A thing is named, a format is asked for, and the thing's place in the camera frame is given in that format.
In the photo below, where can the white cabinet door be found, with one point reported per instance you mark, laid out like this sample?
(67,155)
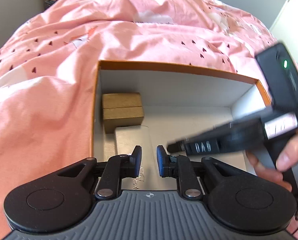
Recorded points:
(294,12)

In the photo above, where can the brown cardboard box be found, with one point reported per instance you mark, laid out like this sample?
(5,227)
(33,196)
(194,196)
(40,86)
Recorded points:
(122,112)

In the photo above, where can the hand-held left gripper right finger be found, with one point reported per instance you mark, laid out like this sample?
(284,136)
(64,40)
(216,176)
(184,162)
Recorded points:
(160,160)

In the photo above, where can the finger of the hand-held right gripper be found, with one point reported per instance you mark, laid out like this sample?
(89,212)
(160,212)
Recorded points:
(176,147)

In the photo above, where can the person's right hand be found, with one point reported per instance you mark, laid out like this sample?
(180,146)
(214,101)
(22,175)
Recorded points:
(289,155)

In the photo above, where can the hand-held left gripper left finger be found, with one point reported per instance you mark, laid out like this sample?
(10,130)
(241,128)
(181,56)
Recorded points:
(137,160)

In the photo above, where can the pink printed blanket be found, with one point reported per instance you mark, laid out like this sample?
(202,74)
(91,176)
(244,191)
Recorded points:
(51,105)

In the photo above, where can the orange cardboard box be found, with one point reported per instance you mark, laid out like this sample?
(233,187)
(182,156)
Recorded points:
(176,90)

